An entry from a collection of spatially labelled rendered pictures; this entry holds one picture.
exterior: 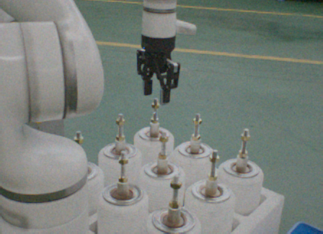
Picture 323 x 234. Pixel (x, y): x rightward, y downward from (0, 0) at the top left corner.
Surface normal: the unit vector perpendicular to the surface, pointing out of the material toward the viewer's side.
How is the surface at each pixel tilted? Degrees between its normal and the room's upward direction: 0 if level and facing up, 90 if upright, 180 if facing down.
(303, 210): 0
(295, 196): 0
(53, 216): 90
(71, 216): 90
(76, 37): 36
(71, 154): 18
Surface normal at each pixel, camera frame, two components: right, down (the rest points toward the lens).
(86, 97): 0.37, 0.62
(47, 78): 0.36, 0.23
